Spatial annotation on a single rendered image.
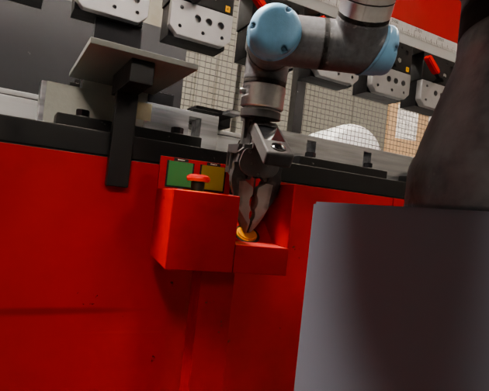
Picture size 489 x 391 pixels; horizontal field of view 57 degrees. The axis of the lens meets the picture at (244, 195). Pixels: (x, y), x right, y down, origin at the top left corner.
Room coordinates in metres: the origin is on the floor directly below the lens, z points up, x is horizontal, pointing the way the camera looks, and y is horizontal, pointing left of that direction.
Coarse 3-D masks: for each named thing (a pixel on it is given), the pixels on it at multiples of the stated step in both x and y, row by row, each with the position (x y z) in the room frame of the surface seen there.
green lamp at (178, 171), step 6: (174, 162) 0.82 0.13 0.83; (180, 162) 0.82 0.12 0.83; (168, 168) 0.81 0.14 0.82; (174, 168) 0.82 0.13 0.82; (180, 168) 0.82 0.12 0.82; (186, 168) 0.82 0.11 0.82; (168, 174) 0.81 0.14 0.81; (174, 174) 0.82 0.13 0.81; (180, 174) 0.82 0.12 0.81; (186, 174) 0.82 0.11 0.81; (168, 180) 0.81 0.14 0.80; (174, 180) 0.82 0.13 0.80; (180, 180) 0.82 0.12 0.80; (186, 180) 0.82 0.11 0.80; (180, 186) 0.82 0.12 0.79; (186, 186) 0.83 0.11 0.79
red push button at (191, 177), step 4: (188, 176) 0.74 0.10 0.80; (192, 176) 0.73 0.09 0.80; (196, 176) 0.73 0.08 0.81; (200, 176) 0.73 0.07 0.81; (204, 176) 0.73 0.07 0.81; (188, 180) 0.75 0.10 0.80; (192, 180) 0.73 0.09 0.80; (196, 180) 0.73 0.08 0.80; (200, 180) 0.73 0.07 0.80; (204, 180) 0.73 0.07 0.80; (208, 180) 0.74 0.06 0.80; (192, 184) 0.74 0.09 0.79; (196, 184) 0.74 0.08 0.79; (200, 184) 0.74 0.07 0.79; (192, 188) 0.74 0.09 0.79; (196, 188) 0.74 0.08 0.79; (200, 188) 0.74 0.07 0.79
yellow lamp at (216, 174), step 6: (204, 168) 0.84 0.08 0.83; (210, 168) 0.84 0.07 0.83; (216, 168) 0.84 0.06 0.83; (222, 168) 0.85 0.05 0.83; (204, 174) 0.84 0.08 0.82; (210, 174) 0.84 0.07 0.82; (216, 174) 0.84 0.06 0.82; (222, 174) 0.85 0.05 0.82; (210, 180) 0.84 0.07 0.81; (216, 180) 0.84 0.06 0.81; (222, 180) 0.85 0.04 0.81; (204, 186) 0.84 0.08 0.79; (210, 186) 0.84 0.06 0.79; (216, 186) 0.84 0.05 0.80; (222, 186) 0.85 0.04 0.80
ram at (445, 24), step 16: (288, 0) 1.13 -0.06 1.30; (304, 0) 1.15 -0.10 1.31; (400, 0) 1.31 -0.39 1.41; (416, 0) 1.34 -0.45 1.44; (432, 0) 1.37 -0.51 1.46; (448, 0) 1.40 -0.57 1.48; (336, 16) 1.20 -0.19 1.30; (400, 16) 1.31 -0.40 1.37; (416, 16) 1.34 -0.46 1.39; (432, 16) 1.37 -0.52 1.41; (448, 16) 1.41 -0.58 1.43; (400, 32) 1.31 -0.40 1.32; (432, 32) 1.38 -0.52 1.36; (448, 32) 1.41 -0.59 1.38; (416, 48) 1.35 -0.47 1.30; (432, 48) 1.38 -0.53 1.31
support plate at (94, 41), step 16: (96, 48) 0.71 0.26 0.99; (112, 48) 0.70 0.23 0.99; (128, 48) 0.71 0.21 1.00; (80, 64) 0.82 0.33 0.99; (96, 64) 0.81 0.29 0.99; (112, 64) 0.80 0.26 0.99; (160, 64) 0.76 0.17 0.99; (176, 64) 0.75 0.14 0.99; (192, 64) 0.77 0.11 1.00; (96, 80) 0.92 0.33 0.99; (112, 80) 0.91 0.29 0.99; (160, 80) 0.87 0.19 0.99; (176, 80) 0.85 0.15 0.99
